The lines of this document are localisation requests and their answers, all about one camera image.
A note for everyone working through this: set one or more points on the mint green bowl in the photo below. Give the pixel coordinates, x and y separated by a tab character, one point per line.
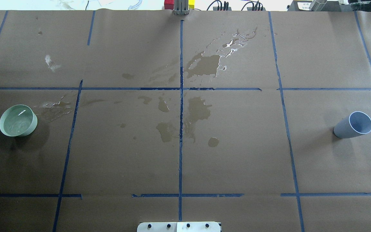
18	121

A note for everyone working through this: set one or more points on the grey blue plastic cup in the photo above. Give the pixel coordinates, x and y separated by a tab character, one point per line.
356	124

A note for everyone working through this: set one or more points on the yellow block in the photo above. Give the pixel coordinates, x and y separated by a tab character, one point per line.
191	4

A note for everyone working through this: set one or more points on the aluminium frame post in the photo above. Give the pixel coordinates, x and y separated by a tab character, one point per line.
181	7

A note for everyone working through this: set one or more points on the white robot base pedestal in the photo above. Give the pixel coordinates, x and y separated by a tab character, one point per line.
198	226

